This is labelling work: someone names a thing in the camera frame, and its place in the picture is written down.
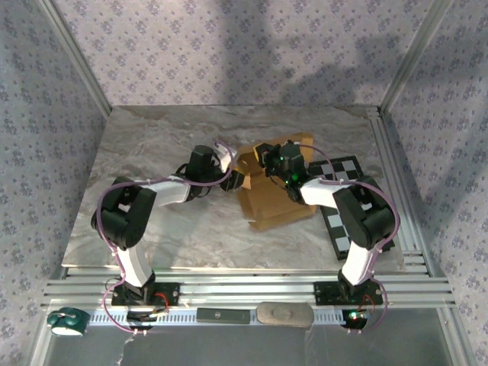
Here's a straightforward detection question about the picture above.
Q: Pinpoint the black circuit board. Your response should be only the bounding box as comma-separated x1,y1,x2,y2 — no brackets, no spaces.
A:
127,310,169,329
342,309,370,329

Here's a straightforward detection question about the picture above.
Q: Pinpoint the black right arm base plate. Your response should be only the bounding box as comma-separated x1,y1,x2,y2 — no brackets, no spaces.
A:
313,281,384,306

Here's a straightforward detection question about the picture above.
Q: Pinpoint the brown cardboard box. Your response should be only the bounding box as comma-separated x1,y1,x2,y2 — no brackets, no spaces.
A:
234,132,318,233

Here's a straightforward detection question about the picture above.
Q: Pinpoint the black rectangular bar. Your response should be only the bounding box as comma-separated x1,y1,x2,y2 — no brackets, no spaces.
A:
196,307,252,326

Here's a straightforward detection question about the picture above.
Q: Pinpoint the black and white chessboard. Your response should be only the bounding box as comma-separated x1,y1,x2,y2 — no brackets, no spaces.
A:
307,155,398,262

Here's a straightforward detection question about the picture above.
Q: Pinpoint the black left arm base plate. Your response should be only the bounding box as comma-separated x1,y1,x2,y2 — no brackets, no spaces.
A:
111,282,181,307

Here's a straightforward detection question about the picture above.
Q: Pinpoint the aluminium profile frame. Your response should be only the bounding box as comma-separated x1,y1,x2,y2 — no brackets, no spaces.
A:
30,0,488,366

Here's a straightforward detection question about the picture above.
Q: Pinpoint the white slotted cable rail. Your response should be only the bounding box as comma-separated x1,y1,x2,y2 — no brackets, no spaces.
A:
89,309,350,325

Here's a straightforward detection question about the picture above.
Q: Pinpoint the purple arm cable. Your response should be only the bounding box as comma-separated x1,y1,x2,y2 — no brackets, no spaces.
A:
95,140,239,336
293,143,401,336

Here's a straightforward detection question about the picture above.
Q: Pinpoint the grey oval metal plate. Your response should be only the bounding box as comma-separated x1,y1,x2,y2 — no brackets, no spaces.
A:
255,301,316,328

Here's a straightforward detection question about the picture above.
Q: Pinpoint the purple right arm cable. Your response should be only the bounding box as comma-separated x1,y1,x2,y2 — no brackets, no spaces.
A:
293,143,401,336

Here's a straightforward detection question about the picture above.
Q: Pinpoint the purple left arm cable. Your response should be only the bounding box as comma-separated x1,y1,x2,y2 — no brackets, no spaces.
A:
95,140,239,336

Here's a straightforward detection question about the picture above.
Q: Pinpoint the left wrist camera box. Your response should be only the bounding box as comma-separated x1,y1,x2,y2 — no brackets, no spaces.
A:
215,141,238,172

